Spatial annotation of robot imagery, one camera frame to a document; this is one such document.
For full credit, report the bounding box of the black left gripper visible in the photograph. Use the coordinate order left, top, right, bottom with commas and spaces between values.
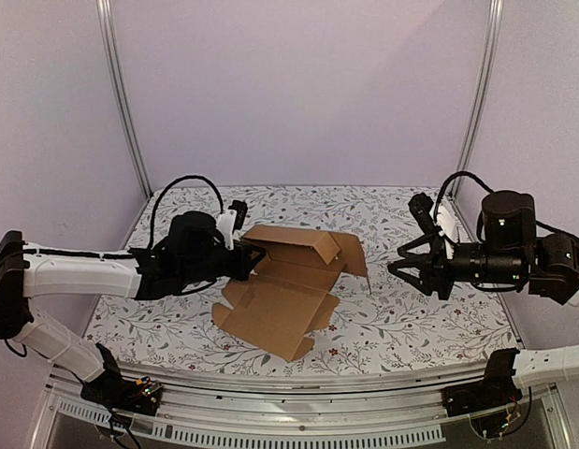
180, 240, 265, 287

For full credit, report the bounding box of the brown cardboard box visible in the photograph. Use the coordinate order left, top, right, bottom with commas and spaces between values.
211, 224, 369, 362

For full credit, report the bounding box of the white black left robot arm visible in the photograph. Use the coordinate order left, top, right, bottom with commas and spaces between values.
0, 210, 266, 406

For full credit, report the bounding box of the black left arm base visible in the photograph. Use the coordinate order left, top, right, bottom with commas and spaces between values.
80, 372, 164, 416

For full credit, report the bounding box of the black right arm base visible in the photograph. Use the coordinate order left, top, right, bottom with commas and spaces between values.
441, 380, 522, 417

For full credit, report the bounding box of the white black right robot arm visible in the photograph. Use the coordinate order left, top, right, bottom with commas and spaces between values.
387, 190, 579, 309

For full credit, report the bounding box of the floral patterned table mat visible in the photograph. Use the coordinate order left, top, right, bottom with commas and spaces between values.
85, 186, 515, 377

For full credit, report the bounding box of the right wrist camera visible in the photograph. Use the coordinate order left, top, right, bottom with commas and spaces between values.
408, 193, 460, 244

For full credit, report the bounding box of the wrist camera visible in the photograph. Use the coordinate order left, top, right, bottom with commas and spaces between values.
216, 200, 248, 251
408, 193, 460, 244

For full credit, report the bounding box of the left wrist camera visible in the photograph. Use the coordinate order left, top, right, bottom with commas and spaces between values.
216, 200, 248, 251

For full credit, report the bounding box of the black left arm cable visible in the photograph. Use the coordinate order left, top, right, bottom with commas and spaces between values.
146, 175, 224, 249

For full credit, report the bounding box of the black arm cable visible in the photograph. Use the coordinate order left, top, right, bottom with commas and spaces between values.
431, 170, 579, 249
146, 175, 224, 249

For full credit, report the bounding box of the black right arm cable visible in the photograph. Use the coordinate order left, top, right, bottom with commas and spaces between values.
431, 170, 579, 249

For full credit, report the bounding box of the aluminium front rail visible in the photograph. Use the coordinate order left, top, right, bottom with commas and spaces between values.
29, 364, 575, 449

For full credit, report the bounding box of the right aluminium frame post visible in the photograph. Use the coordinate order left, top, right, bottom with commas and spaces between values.
456, 0, 504, 171

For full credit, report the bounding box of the aluminium frame post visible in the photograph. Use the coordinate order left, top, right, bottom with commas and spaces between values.
96, 0, 152, 199
456, 0, 504, 171

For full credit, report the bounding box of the left aluminium frame post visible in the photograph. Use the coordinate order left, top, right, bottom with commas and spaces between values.
96, 0, 152, 199

